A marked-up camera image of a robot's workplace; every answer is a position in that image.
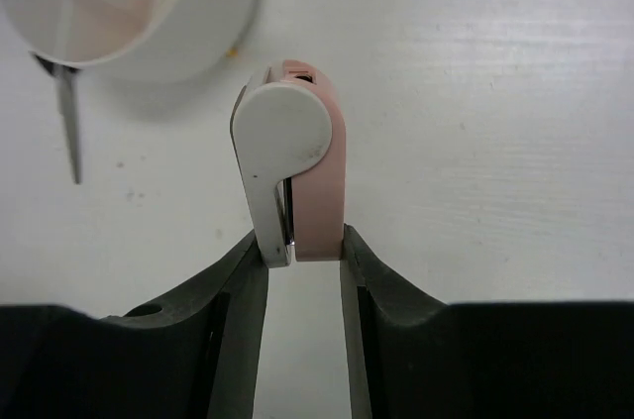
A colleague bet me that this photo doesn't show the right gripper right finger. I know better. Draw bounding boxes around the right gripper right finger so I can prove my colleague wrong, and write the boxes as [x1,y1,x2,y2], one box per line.
[340,225,446,418]

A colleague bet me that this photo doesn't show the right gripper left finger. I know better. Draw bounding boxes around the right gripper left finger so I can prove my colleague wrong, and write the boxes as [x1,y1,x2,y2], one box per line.
[103,233,269,418]

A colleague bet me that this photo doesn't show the pink mini stapler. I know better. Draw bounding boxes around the pink mini stapler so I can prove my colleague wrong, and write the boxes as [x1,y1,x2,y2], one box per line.
[230,59,347,267]

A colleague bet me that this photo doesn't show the black handled scissors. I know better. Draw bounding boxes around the black handled scissors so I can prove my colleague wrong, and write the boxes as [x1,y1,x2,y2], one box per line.
[31,52,82,185]

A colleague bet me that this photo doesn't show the white round divided organizer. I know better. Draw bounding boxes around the white round divided organizer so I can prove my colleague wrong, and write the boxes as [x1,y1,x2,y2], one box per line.
[1,0,257,82]

